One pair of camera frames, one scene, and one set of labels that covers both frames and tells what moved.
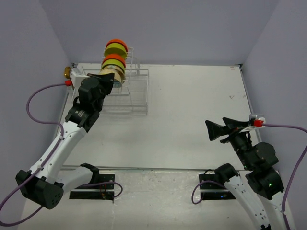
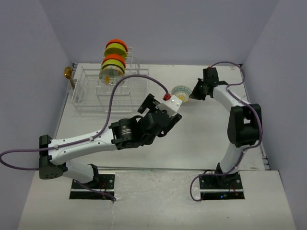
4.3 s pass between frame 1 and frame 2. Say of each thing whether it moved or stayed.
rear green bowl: stayed
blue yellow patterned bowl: moved
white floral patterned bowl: stayed
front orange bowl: stayed
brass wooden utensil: stayed
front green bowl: stayed
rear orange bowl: stayed
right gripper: moved
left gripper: moved
